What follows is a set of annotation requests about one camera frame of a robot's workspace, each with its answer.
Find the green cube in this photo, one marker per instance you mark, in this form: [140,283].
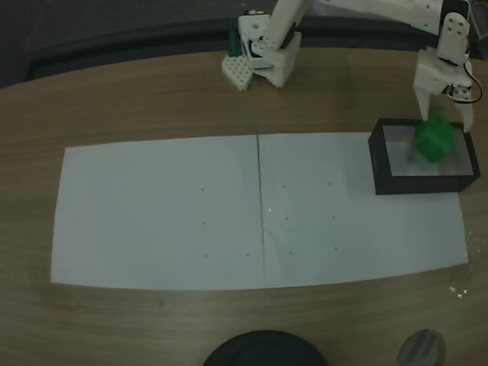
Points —
[432,139]

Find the black cardboard box white inside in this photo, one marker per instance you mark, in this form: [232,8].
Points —
[415,185]

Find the white paper sheet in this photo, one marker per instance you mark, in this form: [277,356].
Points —
[362,236]
[160,213]

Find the green table clamp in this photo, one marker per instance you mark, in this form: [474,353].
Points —
[234,40]

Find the grey round object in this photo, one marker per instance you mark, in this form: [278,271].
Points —
[421,348]

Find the black round object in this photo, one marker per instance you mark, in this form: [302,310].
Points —
[265,350]

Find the white perforated base plate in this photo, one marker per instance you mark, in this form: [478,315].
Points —
[237,72]

